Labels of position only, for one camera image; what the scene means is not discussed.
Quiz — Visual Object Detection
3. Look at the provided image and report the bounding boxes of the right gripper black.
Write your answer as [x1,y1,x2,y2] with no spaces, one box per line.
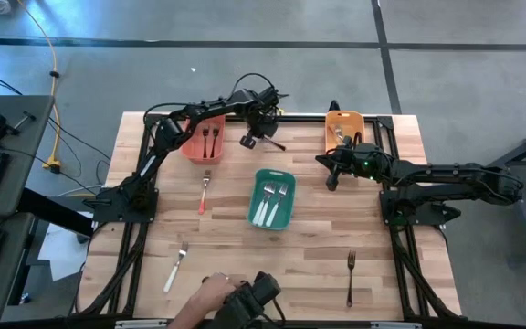
[315,141,374,192]

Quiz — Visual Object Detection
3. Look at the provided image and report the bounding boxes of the black camera with mount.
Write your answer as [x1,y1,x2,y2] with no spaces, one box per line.
[205,271,287,329]

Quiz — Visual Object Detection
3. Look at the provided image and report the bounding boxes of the white-handled fork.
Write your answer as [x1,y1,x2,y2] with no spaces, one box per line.
[162,240,190,294]
[251,182,277,227]
[265,183,289,228]

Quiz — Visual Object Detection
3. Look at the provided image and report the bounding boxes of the teal plastic bin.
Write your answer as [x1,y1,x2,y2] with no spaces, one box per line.
[247,168,297,231]

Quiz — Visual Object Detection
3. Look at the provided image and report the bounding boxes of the orange plastic bin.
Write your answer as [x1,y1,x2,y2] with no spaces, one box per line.
[180,113,226,165]

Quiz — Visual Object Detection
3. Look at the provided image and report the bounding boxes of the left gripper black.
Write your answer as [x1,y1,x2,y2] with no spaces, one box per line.
[233,86,283,150]

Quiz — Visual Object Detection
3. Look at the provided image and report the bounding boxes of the person's hand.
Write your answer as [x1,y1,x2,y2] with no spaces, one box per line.
[188,271,239,314]

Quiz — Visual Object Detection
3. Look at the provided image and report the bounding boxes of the yellow cable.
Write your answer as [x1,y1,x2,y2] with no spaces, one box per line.
[16,0,63,175]

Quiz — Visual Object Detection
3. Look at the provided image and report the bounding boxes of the yellow plastic bin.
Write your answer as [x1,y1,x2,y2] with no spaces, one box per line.
[324,110,366,154]

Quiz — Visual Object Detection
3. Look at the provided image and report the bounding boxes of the person's forearm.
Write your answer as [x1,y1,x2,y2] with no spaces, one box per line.
[166,301,209,329]

